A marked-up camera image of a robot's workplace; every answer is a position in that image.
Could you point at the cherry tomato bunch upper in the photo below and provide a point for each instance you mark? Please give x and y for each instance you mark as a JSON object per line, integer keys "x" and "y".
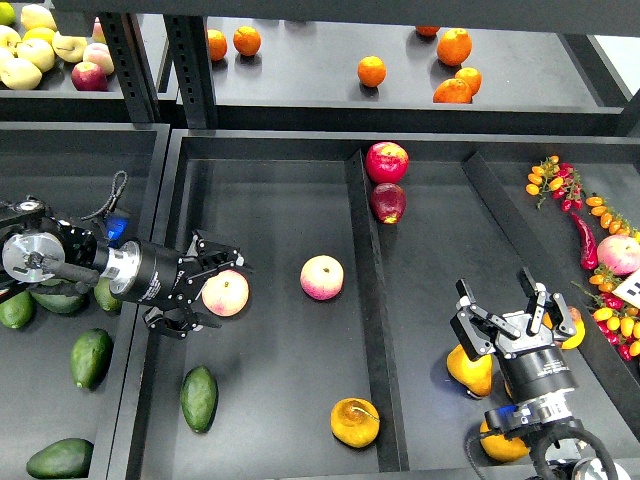
{"x": 558, "y": 180}

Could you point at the dark green avocado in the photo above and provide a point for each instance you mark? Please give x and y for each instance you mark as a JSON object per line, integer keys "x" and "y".
{"x": 198, "y": 398}

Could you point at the black shelf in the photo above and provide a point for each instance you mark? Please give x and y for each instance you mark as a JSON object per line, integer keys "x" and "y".
{"x": 56, "y": 99}
{"x": 304, "y": 77}

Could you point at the green avocado standing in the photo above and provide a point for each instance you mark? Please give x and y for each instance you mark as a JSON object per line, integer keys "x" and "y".
{"x": 90, "y": 357}

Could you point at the orange shelf far left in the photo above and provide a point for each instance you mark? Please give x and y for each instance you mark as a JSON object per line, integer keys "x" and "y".
{"x": 217, "y": 45}

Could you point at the bright red apple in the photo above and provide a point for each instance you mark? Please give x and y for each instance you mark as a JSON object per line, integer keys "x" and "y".
{"x": 386, "y": 162}

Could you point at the dark avocado left bin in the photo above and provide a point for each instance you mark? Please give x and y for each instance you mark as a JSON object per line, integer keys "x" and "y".
{"x": 58, "y": 299}

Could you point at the yellow pear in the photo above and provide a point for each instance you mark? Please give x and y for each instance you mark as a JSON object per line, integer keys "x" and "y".
{"x": 355, "y": 422}
{"x": 579, "y": 329}
{"x": 475, "y": 375}
{"x": 504, "y": 450}
{"x": 508, "y": 387}

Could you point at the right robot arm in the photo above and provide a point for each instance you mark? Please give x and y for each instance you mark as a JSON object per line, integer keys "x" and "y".
{"x": 559, "y": 445}

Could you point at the black perforated left post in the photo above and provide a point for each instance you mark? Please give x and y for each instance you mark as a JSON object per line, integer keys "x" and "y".
{"x": 124, "y": 40}

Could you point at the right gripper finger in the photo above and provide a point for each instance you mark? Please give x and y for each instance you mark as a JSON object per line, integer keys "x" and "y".
{"x": 539, "y": 300}
{"x": 477, "y": 329}

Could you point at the pink apple left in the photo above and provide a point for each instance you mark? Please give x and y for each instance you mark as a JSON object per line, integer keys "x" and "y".
{"x": 225, "y": 294}

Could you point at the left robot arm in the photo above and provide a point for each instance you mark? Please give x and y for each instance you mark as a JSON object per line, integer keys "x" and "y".
{"x": 46, "y": 253}

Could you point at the red apple on shelf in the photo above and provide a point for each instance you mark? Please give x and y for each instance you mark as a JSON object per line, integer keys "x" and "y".
{"x": 89, "y": 76}

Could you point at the black middle bin tray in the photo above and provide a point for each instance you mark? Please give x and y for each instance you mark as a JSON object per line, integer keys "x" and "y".
{"x": 286, "y": 359}

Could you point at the black perforated shelf post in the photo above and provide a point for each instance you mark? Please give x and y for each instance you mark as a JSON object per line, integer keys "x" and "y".
{"x": 189, "y": 51}

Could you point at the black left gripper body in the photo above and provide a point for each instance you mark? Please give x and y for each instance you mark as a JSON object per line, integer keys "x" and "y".
{"x": 147, "y": 273}

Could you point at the black upper left shelf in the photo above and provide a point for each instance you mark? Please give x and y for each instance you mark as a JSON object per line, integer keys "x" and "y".
{"x": 56, "y": 99}

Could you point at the dark red apple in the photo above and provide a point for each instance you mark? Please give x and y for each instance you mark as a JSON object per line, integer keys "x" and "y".
{"x": 388, "y": 203}

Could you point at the white label card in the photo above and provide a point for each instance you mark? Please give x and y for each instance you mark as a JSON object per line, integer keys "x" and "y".
{"x": 629, "y": 289}

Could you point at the black left bin tray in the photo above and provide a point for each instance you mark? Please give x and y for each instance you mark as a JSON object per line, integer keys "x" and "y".
{"x": 71, "y": 167}

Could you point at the black bin divider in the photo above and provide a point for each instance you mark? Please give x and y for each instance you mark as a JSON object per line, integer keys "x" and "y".
{"x": 391, "y": 446}

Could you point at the dark avocado bottom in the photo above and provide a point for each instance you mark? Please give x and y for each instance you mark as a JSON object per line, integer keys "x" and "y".
{"x": 68, "y": 458}

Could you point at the pink apple centre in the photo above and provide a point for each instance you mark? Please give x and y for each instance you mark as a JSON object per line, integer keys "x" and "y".
{"x": 322, "y": 277}

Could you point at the black bin tray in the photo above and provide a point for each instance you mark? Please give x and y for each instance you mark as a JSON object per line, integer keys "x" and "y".
{"x": 286, "y": 359}
{"x": 71, "y": 167}

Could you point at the pink apple right bin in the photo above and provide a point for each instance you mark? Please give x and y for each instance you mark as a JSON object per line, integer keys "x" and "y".
{"x": 619, "y": 254}

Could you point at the light green avocado far left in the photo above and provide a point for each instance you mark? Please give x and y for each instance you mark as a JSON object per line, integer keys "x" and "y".
{"x": 17, "y": 311}

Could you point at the orange cherry tomato bunch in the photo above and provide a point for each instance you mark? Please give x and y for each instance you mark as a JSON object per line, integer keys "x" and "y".
{"x": 611, "y": 219}

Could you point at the cherry tomato bunch lower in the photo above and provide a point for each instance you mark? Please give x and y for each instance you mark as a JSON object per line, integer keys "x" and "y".
{"x": 617, "y": 319}

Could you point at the pink apple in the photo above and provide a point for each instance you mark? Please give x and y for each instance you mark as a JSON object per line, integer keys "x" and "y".
{"x": 322, "y": 277}
{"x": 225, "y": 294}

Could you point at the yellow pear bottom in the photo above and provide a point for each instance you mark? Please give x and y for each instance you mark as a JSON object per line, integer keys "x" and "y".
{"x": 504, "y": 450}

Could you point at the green avocado right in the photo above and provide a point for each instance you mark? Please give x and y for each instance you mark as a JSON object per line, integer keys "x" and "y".
{"x": 104, "y": 297}

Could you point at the red chili pepper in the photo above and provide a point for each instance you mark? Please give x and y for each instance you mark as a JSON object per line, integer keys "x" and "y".
{"x": 588, "y": 255}

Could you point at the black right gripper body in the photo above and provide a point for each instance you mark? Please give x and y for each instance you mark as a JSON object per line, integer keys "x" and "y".
{"x": 535, "y": 367}

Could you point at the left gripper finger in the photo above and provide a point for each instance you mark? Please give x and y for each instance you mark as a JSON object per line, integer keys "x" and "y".
{"x": 179, "y": 319}
{"x": 207, "y": 258}

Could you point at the black diagonal divider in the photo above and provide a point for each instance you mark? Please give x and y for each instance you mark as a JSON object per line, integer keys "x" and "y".
{"x": 545, "y": 242}

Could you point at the pink peach on shelf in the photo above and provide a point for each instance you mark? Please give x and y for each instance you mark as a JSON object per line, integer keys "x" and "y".
{"x": 99, "y": 54}

